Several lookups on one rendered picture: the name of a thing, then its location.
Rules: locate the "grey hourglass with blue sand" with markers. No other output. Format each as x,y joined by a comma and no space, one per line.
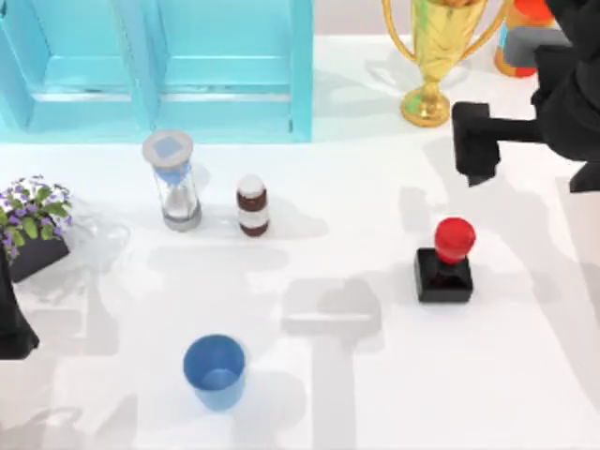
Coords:
174,187

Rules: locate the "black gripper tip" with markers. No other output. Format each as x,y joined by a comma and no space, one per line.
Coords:
11,319

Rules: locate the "purple flowers in black pot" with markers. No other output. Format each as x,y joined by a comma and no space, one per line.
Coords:
33,220

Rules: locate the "light blue rack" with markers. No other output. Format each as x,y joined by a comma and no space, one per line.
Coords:
225,70

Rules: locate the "red and black stamp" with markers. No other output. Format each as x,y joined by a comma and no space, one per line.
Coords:
445,276

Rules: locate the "brown bottle with white cap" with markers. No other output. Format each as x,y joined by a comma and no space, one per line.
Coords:
252,206

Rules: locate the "blue cup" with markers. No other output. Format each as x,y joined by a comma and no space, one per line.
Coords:
214,370

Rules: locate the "gold trophy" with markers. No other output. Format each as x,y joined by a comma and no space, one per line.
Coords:
440,42

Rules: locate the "orange and red can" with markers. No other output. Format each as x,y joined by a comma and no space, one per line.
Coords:
504,56

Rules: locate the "pale grey rounded box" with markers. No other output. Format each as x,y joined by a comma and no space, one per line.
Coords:
525,47

